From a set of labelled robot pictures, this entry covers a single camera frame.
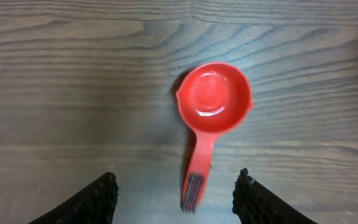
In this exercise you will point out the red plastic measuring scoop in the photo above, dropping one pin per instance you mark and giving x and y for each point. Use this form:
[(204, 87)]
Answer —
[(213, 99)]

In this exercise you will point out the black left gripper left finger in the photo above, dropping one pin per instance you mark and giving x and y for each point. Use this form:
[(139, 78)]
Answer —
[(94, 204)]

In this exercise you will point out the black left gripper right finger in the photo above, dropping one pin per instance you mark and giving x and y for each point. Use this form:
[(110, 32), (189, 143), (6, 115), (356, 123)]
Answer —
[(255, 204)]

